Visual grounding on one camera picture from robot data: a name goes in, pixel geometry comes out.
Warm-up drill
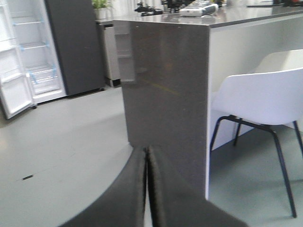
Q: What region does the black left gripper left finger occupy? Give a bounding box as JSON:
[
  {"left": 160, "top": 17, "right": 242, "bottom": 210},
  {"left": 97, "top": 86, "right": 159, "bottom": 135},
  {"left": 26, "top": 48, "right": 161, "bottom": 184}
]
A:
[{"left": 61, "top": 147, "right": 147, "bottom": 227}]

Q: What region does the grey kitchen island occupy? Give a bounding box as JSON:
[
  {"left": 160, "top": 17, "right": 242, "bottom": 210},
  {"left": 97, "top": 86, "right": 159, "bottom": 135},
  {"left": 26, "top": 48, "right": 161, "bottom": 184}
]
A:
[{"left": 114, "top": 5, "right": 303, "bottom": 197}]

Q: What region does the white shell chair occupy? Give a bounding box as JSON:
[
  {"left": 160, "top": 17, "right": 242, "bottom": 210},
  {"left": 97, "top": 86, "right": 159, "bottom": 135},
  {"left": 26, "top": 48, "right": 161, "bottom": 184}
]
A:
[{"left": 210, "top": 49, "right": 303, "bottom": 218}]

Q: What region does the dark grey refrigerator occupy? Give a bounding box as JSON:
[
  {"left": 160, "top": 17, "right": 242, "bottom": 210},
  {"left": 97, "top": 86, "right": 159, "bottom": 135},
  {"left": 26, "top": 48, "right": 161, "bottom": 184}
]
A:
[{"left": 8, "top": 0, "right": 105, "bottom": 104}]

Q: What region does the refrigerator door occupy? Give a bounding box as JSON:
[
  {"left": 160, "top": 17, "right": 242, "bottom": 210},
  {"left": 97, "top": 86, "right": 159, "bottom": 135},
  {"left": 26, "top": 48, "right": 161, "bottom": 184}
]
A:
[{"left": 0, "top": 0, "right": 35, "bottom": 120}]

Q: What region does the white device on island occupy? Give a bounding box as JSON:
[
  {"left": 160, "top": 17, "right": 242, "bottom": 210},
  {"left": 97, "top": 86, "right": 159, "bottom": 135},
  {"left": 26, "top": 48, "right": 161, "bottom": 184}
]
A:
[{"left": 179, "top": 3, "right": 219, "bottom": 17}]

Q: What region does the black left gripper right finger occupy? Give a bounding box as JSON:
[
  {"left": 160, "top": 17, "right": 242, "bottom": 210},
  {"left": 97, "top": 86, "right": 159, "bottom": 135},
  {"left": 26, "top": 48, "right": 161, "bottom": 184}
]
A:
[{"left": 147, "top": 146, "right": 247, "bottom": 227}]

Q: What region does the grey white appliance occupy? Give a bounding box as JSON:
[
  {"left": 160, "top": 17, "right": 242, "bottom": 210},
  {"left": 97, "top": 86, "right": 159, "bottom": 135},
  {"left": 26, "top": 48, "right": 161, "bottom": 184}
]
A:
[{"left": 95, "top": 19, "right": 121, "bottom": 87}]

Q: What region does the potted green plant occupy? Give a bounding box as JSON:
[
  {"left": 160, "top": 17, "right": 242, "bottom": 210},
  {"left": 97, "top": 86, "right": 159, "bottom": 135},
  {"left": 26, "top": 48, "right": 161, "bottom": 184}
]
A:
[{"left": 91, "top": 0, "right": 111, "bottom": 19}]

